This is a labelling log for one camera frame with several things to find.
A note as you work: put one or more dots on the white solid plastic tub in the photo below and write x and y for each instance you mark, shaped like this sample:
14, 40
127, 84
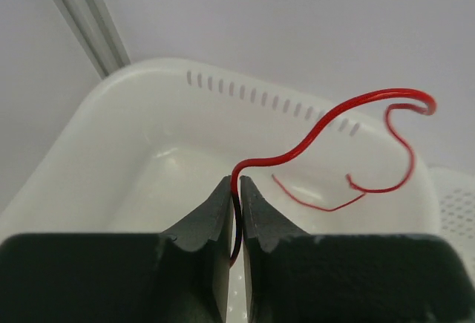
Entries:
152, 142

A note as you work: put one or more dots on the left aluminium frame post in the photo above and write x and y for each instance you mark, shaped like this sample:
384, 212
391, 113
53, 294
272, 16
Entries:
93, 27

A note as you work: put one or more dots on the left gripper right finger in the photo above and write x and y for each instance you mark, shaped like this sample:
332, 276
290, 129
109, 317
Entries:
294, 276

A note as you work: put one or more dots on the white perforated rectangular basket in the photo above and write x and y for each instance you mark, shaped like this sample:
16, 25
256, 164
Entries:
455, 193

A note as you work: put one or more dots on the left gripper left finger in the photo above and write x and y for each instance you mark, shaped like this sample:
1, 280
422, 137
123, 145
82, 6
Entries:
178, 275

